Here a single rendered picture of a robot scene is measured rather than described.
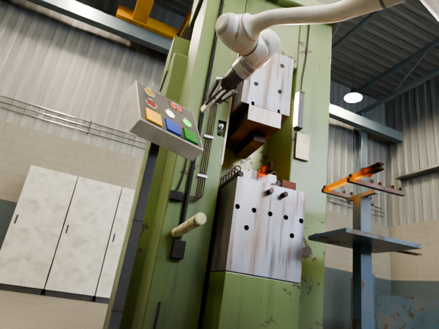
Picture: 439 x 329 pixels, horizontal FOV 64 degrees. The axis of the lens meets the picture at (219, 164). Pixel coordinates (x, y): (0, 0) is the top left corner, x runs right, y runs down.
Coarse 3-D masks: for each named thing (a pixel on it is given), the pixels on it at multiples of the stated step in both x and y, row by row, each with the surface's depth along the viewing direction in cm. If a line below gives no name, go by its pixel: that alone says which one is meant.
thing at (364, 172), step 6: (378, 162) 148; (366, 168) 155; (372, 168) 152; (378, 168) 147; (354, 174) 162; (360, 174) 158; (366, 174) 155; (342, 180) 170; (330, 186) 180; (336, 186) 176
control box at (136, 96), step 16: (128, 96) 154; (144, 96) 151; (160, 96) 162; (128, 112) 148; (144, 112) 142; (160, 112) 152; (176, 112) 163; (192, 112) 175; (144, 128) 141; (160, 128) 143; (192, 128) 164; (160, 144) 149; (176, 144) 151; (192, 144) 154; (192, 160) 160
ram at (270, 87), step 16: (272, 64) 206; (288, 64) 210; (256, 80) 198; (272, 80) 202; (288, 80) 206; (240, 96) 194; (256, 96) 195; (272, 96) 199; (288, 96) 202; (240, 112) 202; (288, 112) 199
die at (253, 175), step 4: (236, 172) 183; (244, 172) 178; (248, 172) 179; (252, 172) 179; (256, 172) 180; (232, 176) 189; (244, 176) 177; (248, 176) 178; (252, 176) 179; (256, 176) 180; (260, 176) 180; (264, 176) 181; (268, 176) 182; (272, 176) 183; (256, 180) 179; (260, 180) 180; (264, 180) 180; (268, 180) 181; (272, 180) 182
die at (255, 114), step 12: (252, 108) 192; (240, 120) 200; (252, 120) 189; (264, 120) 192; (276, 120) 194; (228, 132) 220; (240, 132) 204; (252, 132) 202; (264, 132) 200; (228, 144) 223
